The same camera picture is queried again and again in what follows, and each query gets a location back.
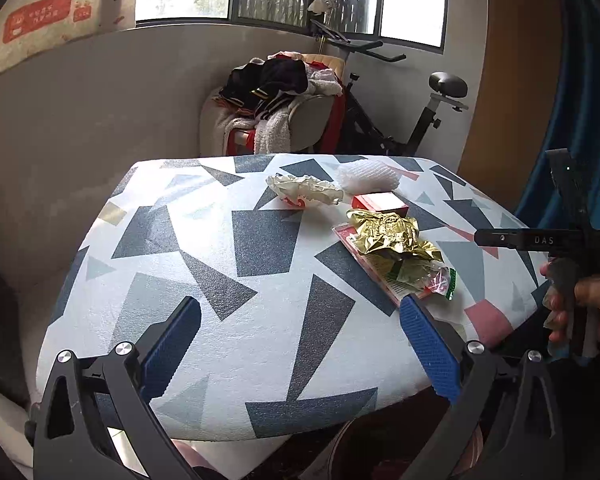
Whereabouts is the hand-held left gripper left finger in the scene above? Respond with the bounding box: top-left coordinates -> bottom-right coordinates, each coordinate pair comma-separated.
25,296 -> 203,480

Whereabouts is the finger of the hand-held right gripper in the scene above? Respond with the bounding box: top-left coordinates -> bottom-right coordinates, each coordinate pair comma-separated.
473,229 -> 527,251

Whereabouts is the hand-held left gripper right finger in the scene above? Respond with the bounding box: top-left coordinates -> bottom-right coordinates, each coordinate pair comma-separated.
399,295 -> 566,480

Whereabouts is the clear red green packet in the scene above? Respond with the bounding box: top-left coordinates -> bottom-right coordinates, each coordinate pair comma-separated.
332,224 -> 457,307

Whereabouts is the gold wrapper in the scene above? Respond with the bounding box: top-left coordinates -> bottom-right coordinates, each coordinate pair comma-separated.
346,208 -> 443,296

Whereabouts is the brown trash bin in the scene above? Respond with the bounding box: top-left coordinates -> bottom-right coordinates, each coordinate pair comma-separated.
325,412 -> 483,480

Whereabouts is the small red white box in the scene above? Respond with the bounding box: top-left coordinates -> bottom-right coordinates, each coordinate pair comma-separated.
352,191 -> 410,217

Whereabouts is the white foam fruit net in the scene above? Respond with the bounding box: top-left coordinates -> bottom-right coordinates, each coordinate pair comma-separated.
336,159 -> 403,195

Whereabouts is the white paper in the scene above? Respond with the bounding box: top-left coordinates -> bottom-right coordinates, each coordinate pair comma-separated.
266,173 -> 345,208

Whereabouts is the geometric patterned table cover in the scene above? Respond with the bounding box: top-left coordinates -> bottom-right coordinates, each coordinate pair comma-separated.
36,154 -> 551,441

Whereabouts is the blue curtain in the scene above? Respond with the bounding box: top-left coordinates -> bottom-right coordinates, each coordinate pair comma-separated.
512,0 -> 600,281

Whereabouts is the wooden panel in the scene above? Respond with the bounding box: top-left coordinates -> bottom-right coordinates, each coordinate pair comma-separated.
457,0 -> 563,221

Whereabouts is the black exercise bike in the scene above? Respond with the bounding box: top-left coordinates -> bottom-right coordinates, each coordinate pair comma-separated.
310,19 -> 470,158

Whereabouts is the beige chair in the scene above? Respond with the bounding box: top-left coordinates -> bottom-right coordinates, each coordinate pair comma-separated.
200,52 -> 348,156

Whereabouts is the pile of clothes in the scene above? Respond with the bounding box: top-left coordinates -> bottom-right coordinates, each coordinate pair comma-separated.
219,51 -> 345,156

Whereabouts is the flat cardboard sheet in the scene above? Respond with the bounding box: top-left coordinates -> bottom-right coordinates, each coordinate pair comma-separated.
0,0 -> 141,88

